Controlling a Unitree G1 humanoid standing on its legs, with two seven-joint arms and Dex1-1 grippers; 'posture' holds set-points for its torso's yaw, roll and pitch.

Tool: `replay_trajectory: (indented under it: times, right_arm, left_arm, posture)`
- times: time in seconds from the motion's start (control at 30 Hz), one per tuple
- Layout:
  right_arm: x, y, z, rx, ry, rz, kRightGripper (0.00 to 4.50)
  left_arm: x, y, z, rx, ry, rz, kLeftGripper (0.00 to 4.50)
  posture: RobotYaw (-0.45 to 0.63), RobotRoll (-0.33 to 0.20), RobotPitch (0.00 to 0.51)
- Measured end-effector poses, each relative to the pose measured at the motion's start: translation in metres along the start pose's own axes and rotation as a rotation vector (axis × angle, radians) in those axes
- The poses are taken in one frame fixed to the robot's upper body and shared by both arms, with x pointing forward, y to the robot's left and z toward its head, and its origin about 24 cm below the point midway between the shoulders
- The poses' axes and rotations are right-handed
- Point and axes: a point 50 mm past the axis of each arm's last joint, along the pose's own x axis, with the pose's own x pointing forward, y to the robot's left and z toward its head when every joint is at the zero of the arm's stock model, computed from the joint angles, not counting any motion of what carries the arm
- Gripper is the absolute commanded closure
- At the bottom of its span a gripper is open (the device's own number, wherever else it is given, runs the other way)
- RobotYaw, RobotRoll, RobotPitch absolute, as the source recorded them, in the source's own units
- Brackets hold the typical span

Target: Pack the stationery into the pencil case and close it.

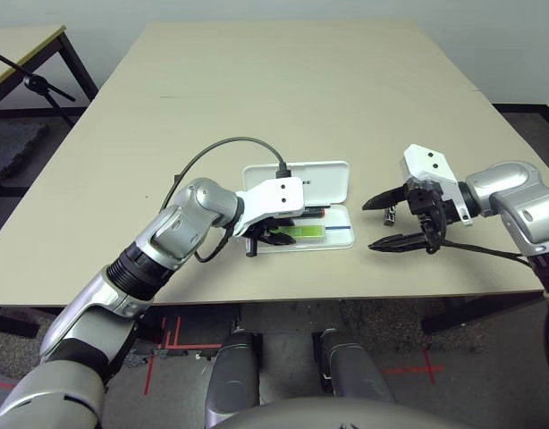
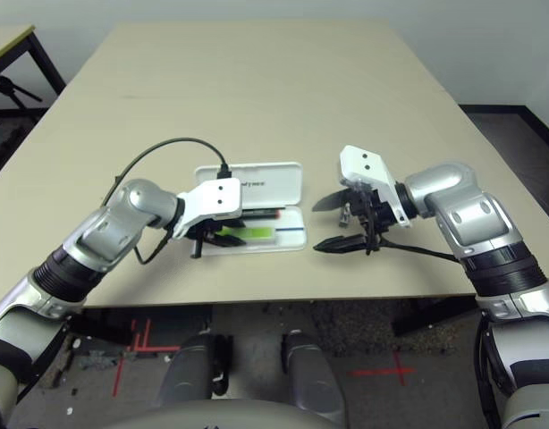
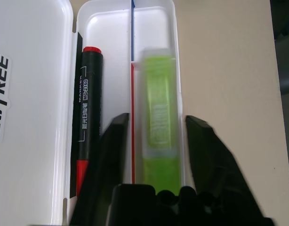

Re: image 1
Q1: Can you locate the grey right robot leg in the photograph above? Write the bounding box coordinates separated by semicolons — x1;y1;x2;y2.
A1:
316;327;395;404

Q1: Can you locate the grey robot leg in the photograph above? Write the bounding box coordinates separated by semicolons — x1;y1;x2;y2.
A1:
316;327;395;404
204;327;263;429

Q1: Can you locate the dark foam mat stack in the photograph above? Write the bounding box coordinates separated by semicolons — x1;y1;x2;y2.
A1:
0;117;51;192

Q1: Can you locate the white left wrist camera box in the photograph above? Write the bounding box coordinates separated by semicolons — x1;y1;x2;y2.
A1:
232;175;308;239

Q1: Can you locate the black left wrist camera cable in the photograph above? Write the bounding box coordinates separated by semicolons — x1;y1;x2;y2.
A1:
159;135;294;216

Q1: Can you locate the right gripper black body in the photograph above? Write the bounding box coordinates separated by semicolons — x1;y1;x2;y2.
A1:
405;180;448;256

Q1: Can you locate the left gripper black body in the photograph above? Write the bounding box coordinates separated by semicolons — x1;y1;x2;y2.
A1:
244;220;281;260

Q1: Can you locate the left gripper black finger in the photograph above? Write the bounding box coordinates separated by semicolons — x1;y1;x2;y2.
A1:
266;231;298;247
277;210;305;227

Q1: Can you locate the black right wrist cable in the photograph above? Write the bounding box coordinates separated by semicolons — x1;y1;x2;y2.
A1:
432;238;534;268

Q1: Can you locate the thin black left gripper cable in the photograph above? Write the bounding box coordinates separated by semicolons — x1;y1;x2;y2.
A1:
190;224;234;265

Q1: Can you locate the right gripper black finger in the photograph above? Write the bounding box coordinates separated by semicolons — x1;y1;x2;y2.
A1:
367;231;430;255
361;186;411;213

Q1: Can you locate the black tripod stand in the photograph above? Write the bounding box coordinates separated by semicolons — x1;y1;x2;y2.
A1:
0;47;78;130

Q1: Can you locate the side table with black frame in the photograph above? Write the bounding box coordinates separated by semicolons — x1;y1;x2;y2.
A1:
0;23;101;114

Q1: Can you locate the grey robot torso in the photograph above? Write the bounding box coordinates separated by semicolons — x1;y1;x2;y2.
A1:
210;396;473;429

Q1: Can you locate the white plastic pencil case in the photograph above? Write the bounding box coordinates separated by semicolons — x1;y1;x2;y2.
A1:
241;159;357;256

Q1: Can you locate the grey foam scrap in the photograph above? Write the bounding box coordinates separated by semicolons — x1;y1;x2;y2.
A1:
123;347;163;371

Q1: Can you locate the green ruler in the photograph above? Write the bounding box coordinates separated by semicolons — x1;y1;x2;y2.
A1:
276;223;326;240

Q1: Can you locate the grey left robot leg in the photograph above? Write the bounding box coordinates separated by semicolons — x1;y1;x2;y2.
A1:
204;327;263;429

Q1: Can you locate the black table base bar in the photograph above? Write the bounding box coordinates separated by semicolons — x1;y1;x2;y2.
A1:
0;306;42;341

